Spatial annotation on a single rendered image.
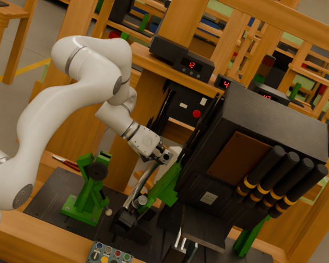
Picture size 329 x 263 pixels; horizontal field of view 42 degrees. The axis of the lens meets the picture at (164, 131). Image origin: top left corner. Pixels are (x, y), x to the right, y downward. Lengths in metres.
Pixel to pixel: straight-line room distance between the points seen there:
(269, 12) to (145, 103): 0.64
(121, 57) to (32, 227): 0.70
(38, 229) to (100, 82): 0.67
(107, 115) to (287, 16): 0.83
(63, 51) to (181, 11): 0.71
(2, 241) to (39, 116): 0.59
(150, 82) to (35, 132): 0.84
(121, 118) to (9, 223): 0.55
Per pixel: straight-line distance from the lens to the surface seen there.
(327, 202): 2.14
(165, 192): 1.63
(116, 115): 1.62
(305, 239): 2.22
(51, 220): 1.68
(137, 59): 1.73
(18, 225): 1.61
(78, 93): 1.16
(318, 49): 11.16
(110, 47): 1.30
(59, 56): 1.24
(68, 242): 1.61
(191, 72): 1.74
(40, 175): 1.96
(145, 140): 1.65
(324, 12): 11.75
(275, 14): 1.84
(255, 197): 1.47
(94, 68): 1.18
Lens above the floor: 1.88
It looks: 19 degrees down
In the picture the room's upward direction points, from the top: 25 degrees clockwise
